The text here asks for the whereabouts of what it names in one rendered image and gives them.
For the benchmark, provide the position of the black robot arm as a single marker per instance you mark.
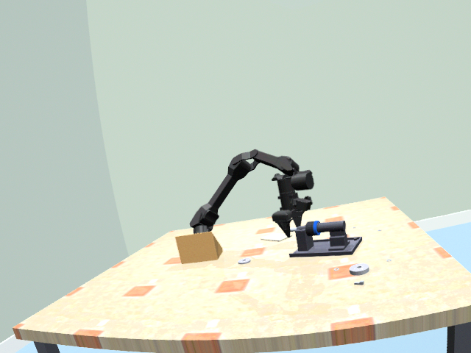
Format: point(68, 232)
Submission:
point(292, 179)

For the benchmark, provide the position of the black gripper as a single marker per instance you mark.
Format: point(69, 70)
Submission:
point(284, 216)

